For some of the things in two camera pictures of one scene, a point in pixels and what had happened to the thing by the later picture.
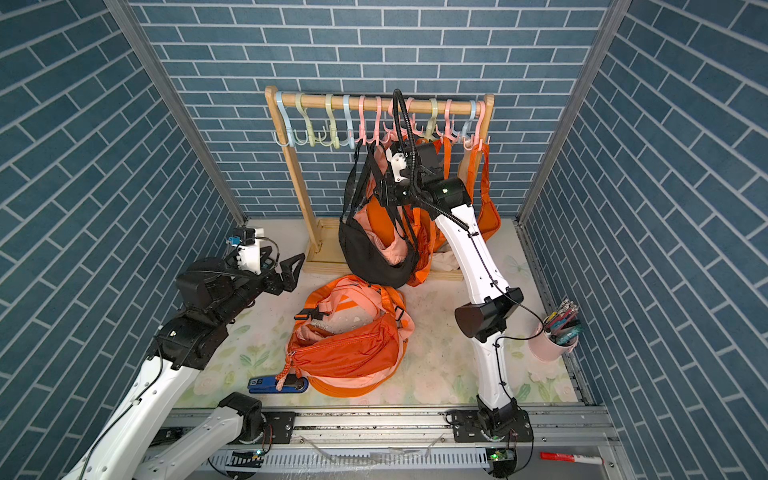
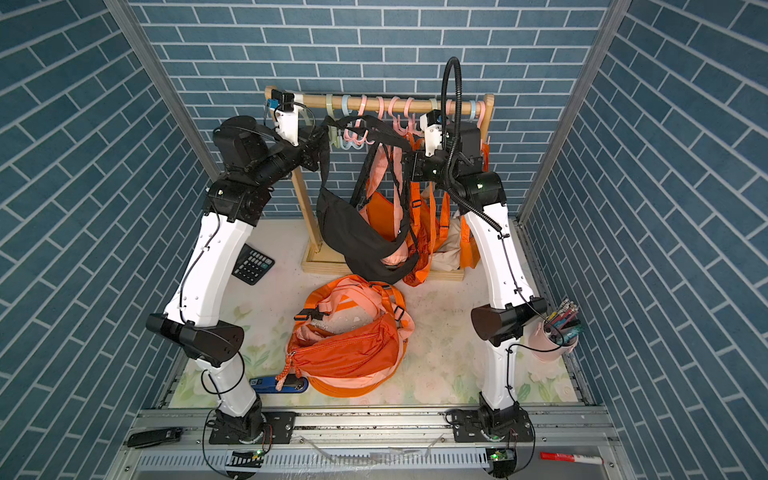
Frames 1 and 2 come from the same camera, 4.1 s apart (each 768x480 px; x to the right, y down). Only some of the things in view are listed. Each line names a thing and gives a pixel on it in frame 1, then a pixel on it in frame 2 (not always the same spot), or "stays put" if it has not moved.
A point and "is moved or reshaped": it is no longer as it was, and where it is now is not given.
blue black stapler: (268, 384) stays put
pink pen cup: (562, 328) stays put
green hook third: (329, 107) stays put
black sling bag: (361, 256) is moved or reshaped
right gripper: (392, 190) -> (418, 167)
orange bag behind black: (426, 227) stays put
